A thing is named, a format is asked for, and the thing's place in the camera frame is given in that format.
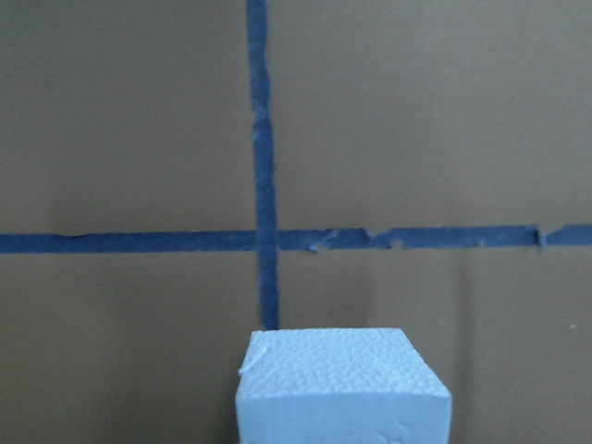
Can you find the light blue foam block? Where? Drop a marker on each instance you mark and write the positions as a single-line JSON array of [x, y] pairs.
[[339, 385]]

